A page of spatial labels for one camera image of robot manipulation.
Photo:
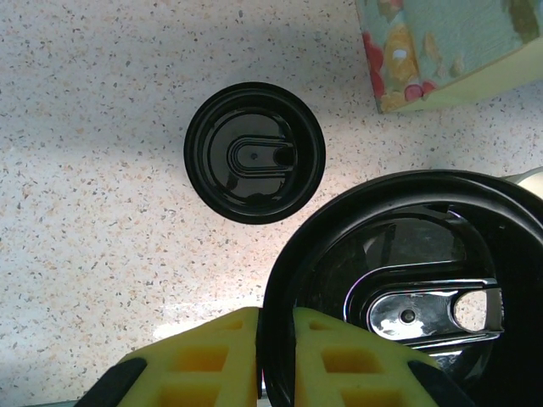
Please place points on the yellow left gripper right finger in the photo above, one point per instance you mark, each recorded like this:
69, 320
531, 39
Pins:
339, 373

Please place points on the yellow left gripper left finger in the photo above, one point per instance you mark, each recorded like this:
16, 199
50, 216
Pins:
203, 373

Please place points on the black plastic cup lid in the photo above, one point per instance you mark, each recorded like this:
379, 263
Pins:
322, 254

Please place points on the green paper coffee cup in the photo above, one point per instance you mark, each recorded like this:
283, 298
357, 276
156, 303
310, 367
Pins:
532, 180

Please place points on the floral green paper bag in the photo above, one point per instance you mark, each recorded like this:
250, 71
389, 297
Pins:
445, 42

